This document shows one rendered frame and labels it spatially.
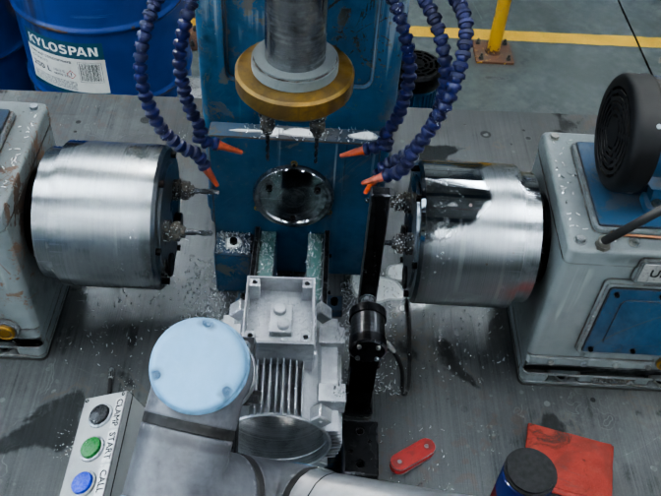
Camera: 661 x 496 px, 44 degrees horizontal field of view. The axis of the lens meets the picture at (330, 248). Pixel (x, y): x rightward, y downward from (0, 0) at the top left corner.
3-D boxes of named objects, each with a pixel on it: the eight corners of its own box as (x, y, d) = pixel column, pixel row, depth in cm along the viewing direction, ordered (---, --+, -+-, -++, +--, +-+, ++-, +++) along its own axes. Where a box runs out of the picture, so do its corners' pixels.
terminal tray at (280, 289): (246, 306, 123) (245, 275, 118) (316, 308, 124) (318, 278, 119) (240, 372, 115) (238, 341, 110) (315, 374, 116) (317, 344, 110)
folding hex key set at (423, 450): (395, 478, 135) (397, 473, 134) (385, 464, 137) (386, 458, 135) (438, 454, 138) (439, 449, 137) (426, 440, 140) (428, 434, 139)
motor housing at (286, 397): (222, 362, 134) (216, 289, 121) (337, 366, 135) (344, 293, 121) (210, 474, 121) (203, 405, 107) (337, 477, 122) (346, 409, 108)
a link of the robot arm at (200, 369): (131, 408, 73) (159, 301, 75) (155, 411, 85) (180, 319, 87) (232, 431, 73) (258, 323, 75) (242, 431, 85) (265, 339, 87)
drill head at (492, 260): (358, 226, 158) (369, 126, 140) (567, 238, 159) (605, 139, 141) (357, 330, 141) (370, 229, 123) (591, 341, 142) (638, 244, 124)
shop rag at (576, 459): (613, 446, 141) (615, 444, 140) (611, 509, 133) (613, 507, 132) (527, 423, 143) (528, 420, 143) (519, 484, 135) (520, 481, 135)
